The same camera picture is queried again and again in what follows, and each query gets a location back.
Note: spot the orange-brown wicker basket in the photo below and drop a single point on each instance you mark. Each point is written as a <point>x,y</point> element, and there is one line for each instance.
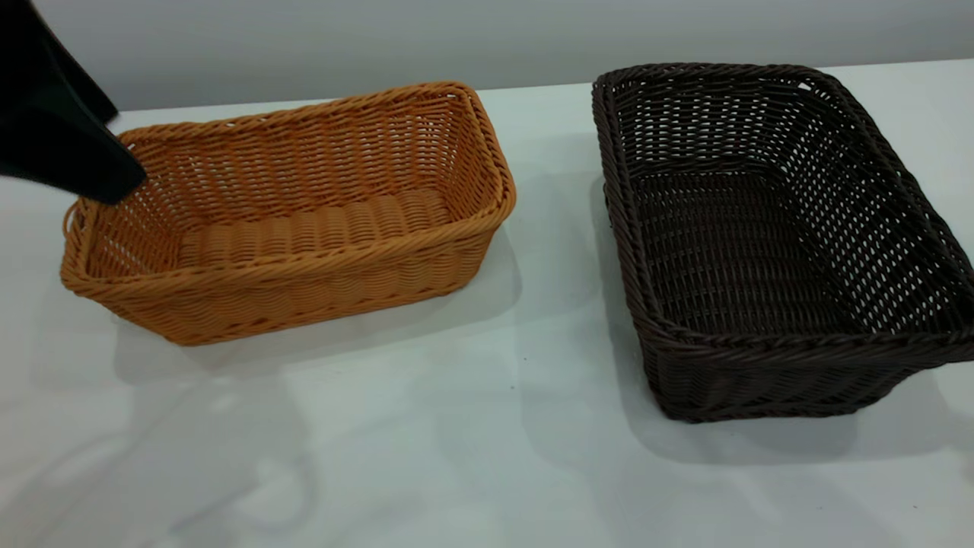
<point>304,304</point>

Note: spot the dark brown wicker basket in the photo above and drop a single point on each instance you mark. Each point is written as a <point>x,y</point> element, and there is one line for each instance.
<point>730,251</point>

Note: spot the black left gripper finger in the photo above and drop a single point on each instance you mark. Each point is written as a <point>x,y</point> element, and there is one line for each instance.
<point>38,46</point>
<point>68,152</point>

